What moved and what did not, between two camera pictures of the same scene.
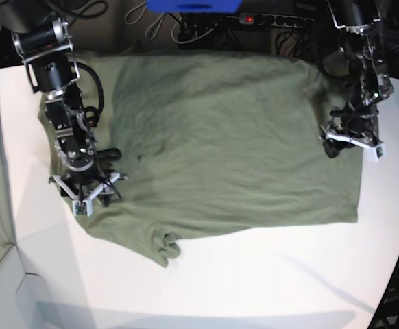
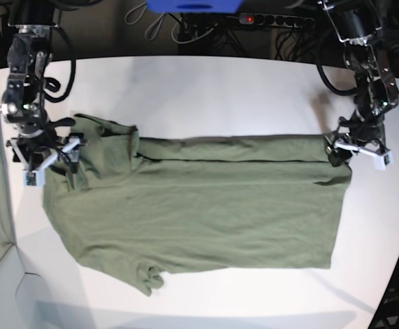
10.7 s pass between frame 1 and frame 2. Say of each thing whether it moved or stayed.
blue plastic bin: stayed
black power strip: stayed
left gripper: moved
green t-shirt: moved
